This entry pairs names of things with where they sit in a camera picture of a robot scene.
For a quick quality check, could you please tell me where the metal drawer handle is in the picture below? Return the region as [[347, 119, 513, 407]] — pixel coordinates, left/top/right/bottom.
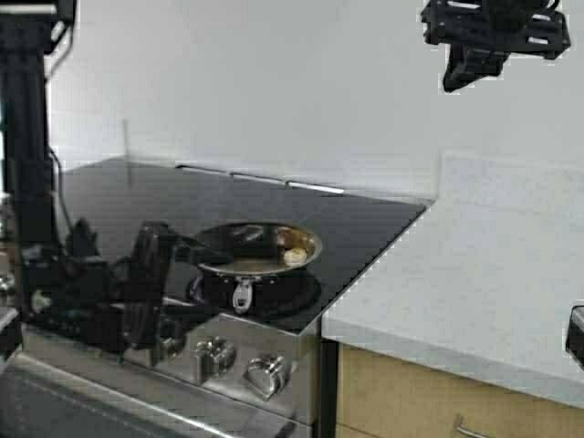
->
[[454, 414, 493, 438]]

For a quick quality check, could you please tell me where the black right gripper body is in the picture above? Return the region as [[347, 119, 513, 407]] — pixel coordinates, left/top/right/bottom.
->
[[420, 0, 571, 93]]

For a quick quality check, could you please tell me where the steel frying pan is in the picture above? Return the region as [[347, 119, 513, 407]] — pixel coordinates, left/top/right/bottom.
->
[[185, 222, 323, 318]]

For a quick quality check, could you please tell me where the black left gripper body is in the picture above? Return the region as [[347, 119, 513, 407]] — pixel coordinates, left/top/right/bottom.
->
[[112, 221, 228, 352]]

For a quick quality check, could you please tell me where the beige wooden cabinet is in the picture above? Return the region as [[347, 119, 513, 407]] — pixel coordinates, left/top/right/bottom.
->
[[336, 345, 583, 437]]

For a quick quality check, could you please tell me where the middle stove knob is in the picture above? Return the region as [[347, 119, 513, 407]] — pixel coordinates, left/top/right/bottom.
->
[[192, 337, 236, 384]]

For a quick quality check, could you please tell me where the right stove knob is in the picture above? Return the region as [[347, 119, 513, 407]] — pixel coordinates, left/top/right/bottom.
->
[[243, 354, 291, 401]]

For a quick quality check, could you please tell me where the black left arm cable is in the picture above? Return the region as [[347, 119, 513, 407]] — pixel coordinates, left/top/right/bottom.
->
[[45, 145, 74, 238]]

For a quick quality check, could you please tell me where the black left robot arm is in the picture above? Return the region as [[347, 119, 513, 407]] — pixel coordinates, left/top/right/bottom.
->
[[1, 1, 231, 355]]

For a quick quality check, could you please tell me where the black device at right edge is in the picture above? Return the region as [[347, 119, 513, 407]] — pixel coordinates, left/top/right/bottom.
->
[[565, 306, 584, 367]]

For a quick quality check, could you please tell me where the raw grey shrimp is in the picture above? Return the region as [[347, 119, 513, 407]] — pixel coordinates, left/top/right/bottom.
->
[[282, 247, 308, 266]]

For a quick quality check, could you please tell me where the stainless steel electric stove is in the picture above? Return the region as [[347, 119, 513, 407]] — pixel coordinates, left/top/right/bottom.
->
[[1, 159, 424, 437]]

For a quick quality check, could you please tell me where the stove knob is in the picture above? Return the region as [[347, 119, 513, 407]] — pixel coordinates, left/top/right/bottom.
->
[[192, 337, 236, 384], [243, 354, 291, 401]]

